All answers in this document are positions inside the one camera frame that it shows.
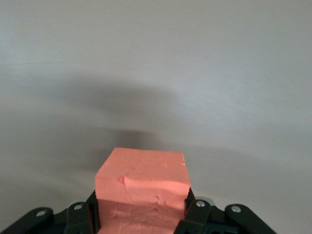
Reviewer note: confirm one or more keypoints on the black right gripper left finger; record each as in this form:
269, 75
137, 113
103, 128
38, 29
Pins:
78, 219

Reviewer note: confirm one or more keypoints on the orange foam block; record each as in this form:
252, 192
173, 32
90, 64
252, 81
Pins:
141, 175

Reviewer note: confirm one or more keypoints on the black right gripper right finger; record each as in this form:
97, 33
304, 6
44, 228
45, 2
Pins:
200, 217

